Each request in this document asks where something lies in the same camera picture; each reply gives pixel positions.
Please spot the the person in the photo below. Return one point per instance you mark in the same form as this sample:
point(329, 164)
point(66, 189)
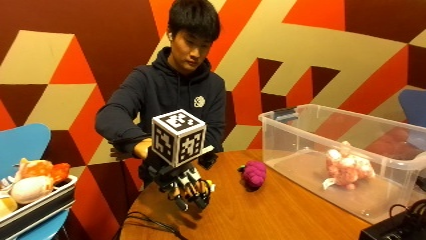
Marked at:
point(170, 90)

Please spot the light blue chair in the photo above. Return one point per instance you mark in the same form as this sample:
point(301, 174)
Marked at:
point(21, 141)

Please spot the dark blue chair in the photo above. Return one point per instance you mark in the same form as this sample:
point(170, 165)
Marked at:
point(414, 105)

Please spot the white grey tray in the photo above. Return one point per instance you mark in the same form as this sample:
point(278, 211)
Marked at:
point(37, 208)

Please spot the pink plush toy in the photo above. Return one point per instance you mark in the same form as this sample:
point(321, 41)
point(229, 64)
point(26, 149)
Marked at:
point(347, 168)

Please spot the black device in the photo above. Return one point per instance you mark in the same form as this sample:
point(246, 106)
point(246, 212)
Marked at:
point(399, 225)

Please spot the purple grape plush toy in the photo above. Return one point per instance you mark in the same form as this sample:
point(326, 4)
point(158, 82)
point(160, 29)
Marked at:
point(254, 174)

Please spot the white plush toy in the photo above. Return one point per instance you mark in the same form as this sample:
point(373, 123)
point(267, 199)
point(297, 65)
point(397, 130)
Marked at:
point(30, 189)

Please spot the orange plush toy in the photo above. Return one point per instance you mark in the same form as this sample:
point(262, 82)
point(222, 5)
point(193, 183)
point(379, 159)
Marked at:
point(41, 168)

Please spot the clear plastic storage bin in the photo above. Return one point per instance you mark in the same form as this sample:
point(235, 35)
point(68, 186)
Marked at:
point(310, 140)

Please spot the yellow plush toy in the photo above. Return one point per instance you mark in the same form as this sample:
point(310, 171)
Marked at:
point(5, 206)

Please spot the white marker cube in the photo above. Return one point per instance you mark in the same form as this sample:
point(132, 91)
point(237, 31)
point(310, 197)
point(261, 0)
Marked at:
point(177, 136)

